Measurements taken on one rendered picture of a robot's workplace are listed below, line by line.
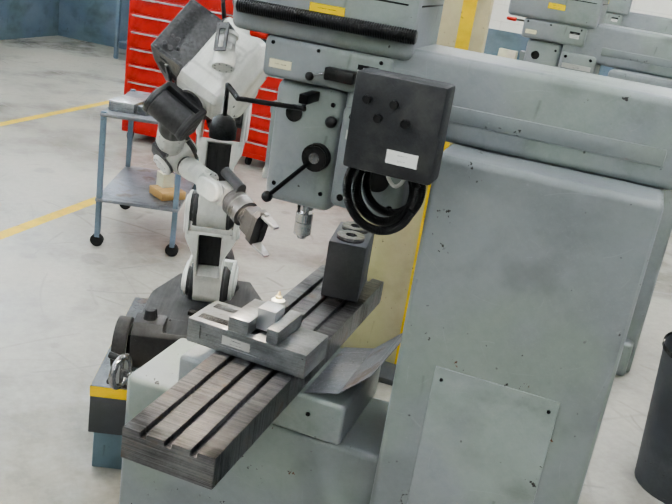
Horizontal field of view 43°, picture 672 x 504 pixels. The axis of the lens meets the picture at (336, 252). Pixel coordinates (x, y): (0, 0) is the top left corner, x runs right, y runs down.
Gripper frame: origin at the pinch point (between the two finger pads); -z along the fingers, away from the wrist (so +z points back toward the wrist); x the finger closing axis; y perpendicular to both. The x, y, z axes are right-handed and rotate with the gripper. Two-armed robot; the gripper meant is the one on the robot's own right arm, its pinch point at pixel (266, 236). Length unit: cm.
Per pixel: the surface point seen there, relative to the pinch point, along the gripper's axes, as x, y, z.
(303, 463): -34, -14, -56
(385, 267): -85, 137, 48
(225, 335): -6.9, -29.8, -26.5
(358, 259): -3.6, 27.6, -14.6
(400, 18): 82, -4, -21
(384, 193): 43, -4, -37
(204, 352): -24.1, -25.7, -16.9
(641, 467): -87, 166, -94
